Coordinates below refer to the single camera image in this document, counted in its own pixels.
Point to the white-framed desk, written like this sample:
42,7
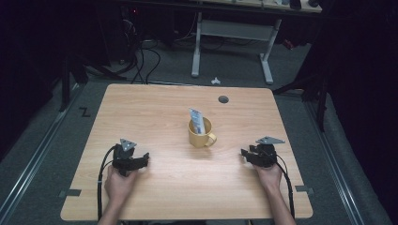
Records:
234,30

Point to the grey tape strip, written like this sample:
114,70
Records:
305,189
70,193

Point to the white and blue tube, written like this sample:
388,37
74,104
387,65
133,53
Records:
197,120

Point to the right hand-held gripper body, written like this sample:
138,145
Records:
266,153

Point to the small white floor object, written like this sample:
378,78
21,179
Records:
215,81

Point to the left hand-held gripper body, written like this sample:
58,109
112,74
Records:
123,157

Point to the yellow mug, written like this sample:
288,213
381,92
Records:
200,139

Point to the black metal stand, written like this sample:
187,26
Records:
321,103
65,84

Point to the person's right hand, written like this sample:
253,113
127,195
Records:
268,178

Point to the person's left hand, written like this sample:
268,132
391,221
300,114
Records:
119,186

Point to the small red object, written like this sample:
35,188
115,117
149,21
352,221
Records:
288,44

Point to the metal floor rail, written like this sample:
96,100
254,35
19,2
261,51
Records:
34,153
336,165

